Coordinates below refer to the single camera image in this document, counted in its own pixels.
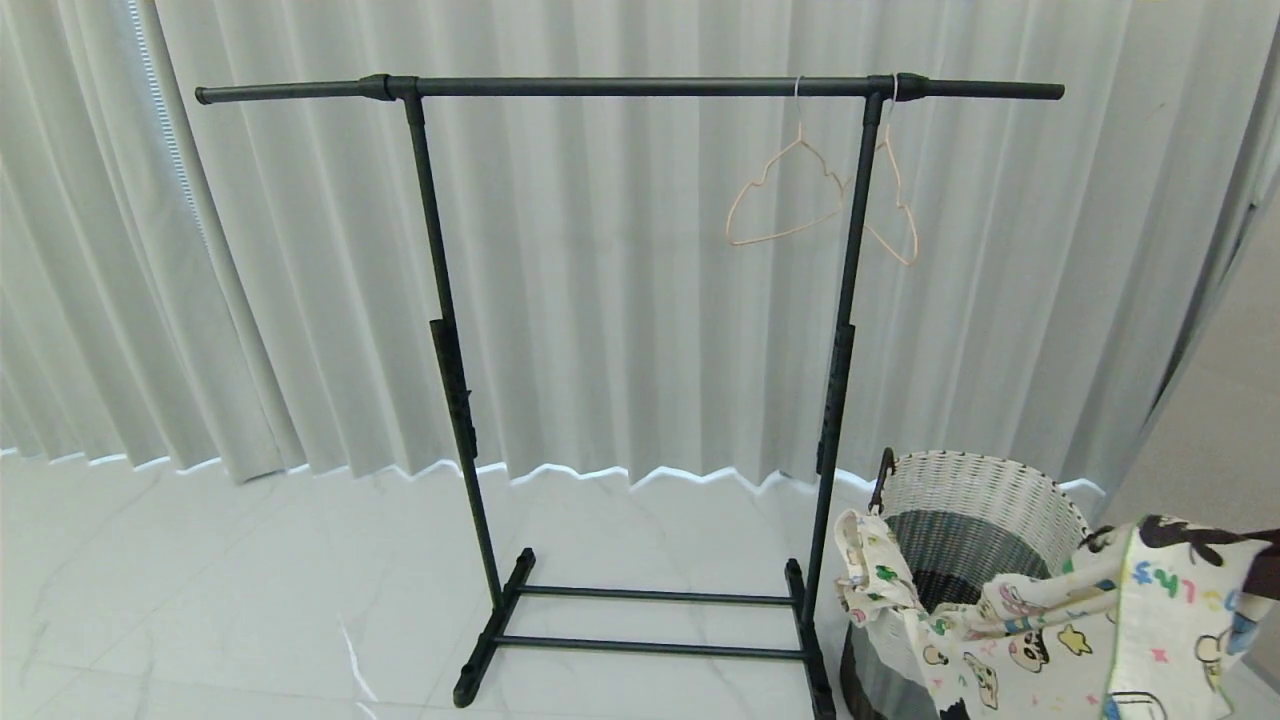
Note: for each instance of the white curtain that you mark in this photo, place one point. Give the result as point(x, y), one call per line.
point(620, 300)

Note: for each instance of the cream printed shorts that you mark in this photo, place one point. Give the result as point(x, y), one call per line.
point(1010, 650)

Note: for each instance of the cream printed shirt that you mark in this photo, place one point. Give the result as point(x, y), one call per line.
point(1170, 620)

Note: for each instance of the black clothes rack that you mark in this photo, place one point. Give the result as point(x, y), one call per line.
point(600, 87)

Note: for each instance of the pink clothes hanger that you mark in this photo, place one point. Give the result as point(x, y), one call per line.
point(797, 146)
point(893, 170)

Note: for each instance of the white laundry basket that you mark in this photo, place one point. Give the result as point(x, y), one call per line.
point(980, 490)

